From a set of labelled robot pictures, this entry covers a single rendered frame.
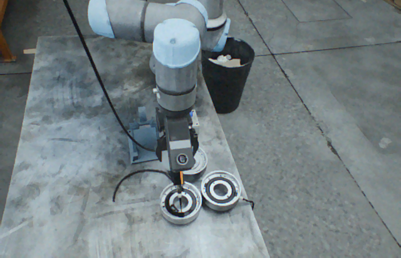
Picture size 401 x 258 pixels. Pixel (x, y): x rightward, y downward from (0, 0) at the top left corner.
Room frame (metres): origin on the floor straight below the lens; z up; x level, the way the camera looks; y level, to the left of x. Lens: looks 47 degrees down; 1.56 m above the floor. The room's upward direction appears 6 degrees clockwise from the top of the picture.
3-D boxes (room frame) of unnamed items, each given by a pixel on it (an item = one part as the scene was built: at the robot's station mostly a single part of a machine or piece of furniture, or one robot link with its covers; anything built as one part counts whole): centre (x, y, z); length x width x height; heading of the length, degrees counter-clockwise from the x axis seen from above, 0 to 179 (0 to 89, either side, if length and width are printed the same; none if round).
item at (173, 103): (0.46, 0.06, 1.15); 0.08 x 0.08 x 0.05
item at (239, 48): (1.72, -0.13, 0.21); 0.34 x 0.34 x 0.43
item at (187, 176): (0.54, 0.02, 0.82); 0.10 x 0.10 x 0.04
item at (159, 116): (0.47, 0.05, 1.07); 0.09 x 0.08 x 0.12; 18
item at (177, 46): (0.46, 0.05, 1.23); 0.09 x 0.08 x 0.11; 176
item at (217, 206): (0.46, -0.07, 0.82); 0.10 x 0.10 x 0.04
